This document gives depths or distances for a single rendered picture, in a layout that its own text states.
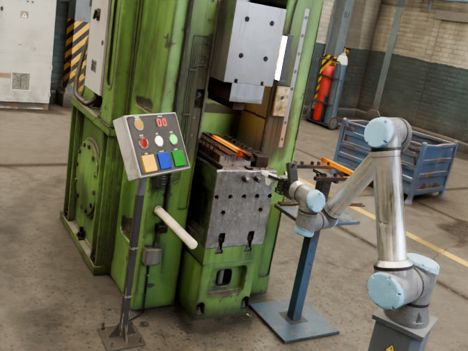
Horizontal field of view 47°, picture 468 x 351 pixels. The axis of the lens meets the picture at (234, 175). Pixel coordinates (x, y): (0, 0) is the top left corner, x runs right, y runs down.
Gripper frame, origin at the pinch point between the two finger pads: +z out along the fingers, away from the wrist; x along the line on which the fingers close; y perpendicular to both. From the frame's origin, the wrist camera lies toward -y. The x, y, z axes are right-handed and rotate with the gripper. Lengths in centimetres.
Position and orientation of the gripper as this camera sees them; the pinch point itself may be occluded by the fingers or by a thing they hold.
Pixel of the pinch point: (273, 171)
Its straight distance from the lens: 268.2
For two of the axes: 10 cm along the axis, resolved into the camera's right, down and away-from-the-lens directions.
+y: -1.6, 9.5, 2.8
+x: 8.6, 0.0, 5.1
